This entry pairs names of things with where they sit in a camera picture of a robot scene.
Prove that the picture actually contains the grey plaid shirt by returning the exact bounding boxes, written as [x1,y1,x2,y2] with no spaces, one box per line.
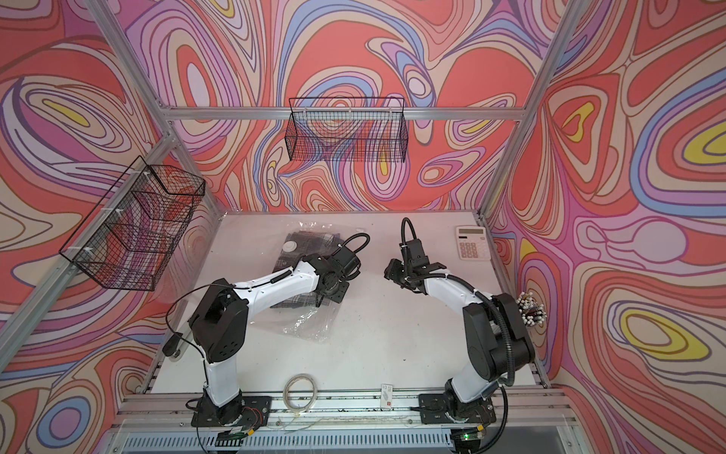
[272,230,342,309]

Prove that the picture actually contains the clear plastic vacuum bag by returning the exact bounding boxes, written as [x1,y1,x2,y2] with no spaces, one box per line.
[250,219,362,344]

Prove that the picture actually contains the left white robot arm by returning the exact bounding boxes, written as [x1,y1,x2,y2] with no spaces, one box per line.
[188,245,361,425]

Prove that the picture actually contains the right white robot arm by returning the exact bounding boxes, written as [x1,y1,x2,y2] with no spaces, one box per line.
[384,239,535,404]

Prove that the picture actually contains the white bag valve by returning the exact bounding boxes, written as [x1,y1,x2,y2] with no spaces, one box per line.
[282,240,298,253]

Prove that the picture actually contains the white pink calculator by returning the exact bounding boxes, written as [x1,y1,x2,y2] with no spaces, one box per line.
[455,226,491,261]

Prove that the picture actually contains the small white tag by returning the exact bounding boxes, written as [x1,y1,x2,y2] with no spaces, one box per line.
[380,383,393,410]

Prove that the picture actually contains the cup of pens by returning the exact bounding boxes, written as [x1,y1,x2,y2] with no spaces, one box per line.
[516,292,548,328]

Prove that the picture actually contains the coiled white cable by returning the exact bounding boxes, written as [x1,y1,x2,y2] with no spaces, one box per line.
[282,373,318,414]

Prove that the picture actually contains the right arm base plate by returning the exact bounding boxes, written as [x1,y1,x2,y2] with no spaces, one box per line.
[414,393,497,427]

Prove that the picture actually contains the back black wire basket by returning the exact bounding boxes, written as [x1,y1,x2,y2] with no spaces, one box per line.
[285,96,408,164]

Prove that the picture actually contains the black wire basket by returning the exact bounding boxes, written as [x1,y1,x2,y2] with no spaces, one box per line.
[59,157,206,291]
[285,96,408,164]

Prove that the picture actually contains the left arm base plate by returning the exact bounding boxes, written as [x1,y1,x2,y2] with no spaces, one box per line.
[191,393,272,429]

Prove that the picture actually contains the aluminium frame rail front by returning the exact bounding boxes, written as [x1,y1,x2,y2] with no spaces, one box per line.
[100,387,589,453]

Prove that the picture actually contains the left black wire basket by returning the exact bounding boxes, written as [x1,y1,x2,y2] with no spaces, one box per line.
[59,157,206,291]

